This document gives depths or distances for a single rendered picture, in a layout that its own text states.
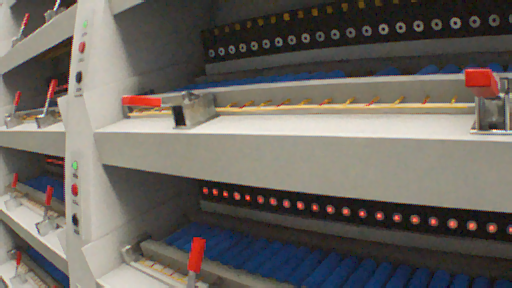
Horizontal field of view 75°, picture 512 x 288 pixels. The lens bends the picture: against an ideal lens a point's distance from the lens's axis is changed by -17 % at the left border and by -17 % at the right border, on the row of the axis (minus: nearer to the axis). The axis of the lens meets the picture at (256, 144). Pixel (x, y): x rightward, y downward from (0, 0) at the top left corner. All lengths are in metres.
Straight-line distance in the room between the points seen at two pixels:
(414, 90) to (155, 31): 0.40
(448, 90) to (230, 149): 0.18
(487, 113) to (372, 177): 0.09
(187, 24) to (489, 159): 0.50
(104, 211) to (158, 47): 0.25
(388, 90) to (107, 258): 0.42
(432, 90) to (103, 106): 0.40
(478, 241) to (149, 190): 0.43
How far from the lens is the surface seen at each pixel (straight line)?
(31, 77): 1.23
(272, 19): 0.51
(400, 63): 0.41
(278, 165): 0.30
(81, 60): 0.57
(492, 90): 0.19
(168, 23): 0.61
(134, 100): 0.34
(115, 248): 0.56
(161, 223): 0.59
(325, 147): 0.27
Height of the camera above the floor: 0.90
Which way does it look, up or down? level
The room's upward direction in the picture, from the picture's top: 2 degrees clockwise
